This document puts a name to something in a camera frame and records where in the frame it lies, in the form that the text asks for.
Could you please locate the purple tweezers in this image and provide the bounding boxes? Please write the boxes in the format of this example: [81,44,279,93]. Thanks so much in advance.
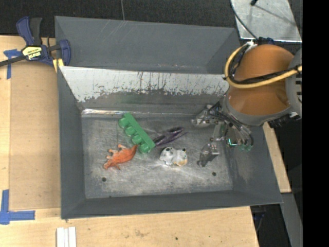
[152,126,188,146]

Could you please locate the orange toy animal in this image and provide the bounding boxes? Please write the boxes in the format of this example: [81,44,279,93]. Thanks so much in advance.
[103,144,139,171]

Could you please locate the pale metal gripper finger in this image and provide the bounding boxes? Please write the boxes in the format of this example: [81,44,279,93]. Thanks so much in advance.
[198,151,219,168]
[205,142,221,156]

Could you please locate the green studded toy block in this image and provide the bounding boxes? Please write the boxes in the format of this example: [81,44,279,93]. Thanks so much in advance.
[118,112,156,154]

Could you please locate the white spotted toy animal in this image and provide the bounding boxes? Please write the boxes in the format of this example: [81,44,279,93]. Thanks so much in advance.
[159,146,188,167]

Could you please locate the grey metal bin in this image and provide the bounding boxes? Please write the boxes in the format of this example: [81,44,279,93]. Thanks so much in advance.
[53,15,284,220]

